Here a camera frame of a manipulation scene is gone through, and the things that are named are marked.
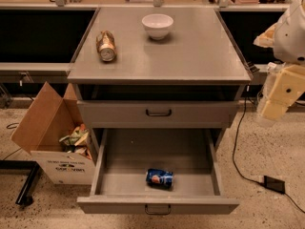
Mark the black metal stand leg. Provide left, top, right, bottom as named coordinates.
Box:
left=0, top=160, right=40, bottom=207

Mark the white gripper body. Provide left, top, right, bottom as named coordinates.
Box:
left=269, top=65, right=305, bottom=107

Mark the gold crushed can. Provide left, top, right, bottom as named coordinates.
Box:
left=96, top=31, right=116, bottom=62

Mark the white ceramic bowl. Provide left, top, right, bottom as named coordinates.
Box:
left=142, top=13, right=173, bottom=40

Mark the blue pepsi can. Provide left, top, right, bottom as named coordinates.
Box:
left=146, top=169, right=173, bottom=188

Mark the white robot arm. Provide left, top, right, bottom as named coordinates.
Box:
left=254, top=0, right=305, bottom=126

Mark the black power adapter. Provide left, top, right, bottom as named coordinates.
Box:
left=263, top=176, right=285, bottom=194

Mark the closed grey top drawer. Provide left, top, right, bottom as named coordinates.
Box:
left=77, top=100, right=237, bottom=129

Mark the open grey middle drawer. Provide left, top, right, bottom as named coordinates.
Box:
left=77, top=129, right=239, bottom=216

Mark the cardboard box with trash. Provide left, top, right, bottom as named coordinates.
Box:
left=11, top=82, right=95, bottom=185

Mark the grey drawer cabinet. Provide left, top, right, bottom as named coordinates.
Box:
left=69, top=7, right=251, bottom=144

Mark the black power cable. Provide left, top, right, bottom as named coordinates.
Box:
left=232, top=95, right=305, bottom=214

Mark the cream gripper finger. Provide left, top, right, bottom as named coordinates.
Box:
left=260, top=100, right=288, bottom=120

